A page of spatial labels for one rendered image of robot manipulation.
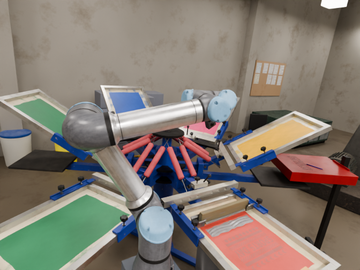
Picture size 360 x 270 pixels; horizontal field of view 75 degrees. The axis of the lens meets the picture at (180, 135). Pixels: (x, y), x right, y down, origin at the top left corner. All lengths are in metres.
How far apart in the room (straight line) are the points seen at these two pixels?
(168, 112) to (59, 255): 1.02
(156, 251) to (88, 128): 0.46
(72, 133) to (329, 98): 10.55
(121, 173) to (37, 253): 0.79
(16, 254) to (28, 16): 4.10
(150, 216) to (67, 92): 4.41
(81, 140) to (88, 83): 4.48
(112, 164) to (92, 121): 0.22
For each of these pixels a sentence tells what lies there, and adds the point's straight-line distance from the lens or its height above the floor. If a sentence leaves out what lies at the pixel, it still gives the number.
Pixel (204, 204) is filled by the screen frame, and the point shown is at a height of 0.98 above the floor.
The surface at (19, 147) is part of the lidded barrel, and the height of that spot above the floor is 0.36.
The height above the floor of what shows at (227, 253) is 0.96.
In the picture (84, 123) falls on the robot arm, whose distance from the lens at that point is 0.65.
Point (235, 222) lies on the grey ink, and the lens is 1.68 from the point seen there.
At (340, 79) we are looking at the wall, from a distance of 10.78.
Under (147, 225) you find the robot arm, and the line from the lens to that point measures 0.82.
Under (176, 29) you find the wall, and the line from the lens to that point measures 5.85.
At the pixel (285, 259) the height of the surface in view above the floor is 0.96.
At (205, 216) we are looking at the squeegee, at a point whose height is 1.04.
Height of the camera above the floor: 1.94
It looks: 17 degrees down
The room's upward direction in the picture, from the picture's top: 5 degrees clockwise
